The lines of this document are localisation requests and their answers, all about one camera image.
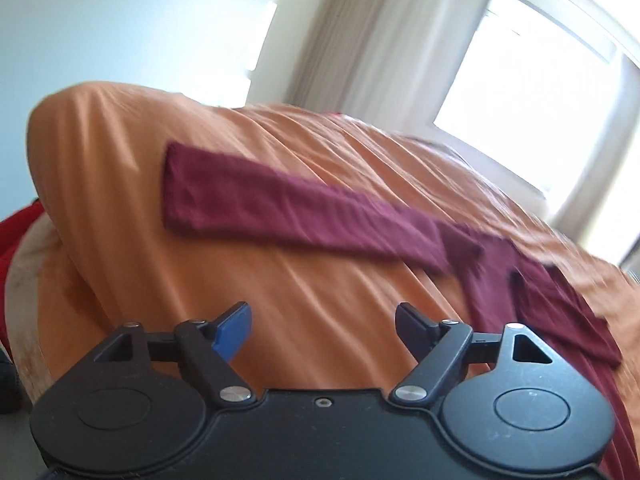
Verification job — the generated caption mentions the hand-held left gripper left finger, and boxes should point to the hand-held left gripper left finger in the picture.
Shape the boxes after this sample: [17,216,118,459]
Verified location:
[92,301,257,408]

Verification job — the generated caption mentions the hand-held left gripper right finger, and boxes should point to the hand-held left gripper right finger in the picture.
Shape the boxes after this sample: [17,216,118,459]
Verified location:
[389,302,557,407]

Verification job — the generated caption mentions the maroon pants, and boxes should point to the maroon pants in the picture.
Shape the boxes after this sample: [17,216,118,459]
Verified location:
[162,141,640,480]

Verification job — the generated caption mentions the orange bed sheet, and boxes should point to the orange bed sheet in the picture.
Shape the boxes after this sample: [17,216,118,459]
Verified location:
[7,80,640,411]

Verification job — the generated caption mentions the dark object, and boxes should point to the dark object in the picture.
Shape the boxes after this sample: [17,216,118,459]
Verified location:
[0,345,23,416]

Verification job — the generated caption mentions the red cloth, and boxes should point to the red cloth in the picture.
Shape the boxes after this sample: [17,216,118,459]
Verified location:
[0,199,47,301]

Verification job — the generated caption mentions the window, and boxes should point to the window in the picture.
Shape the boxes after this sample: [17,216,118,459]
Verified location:
[432,0,640,196]

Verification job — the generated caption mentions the beige curtain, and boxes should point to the beige curtain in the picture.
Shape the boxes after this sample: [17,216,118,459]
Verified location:
[287,0,481,121]

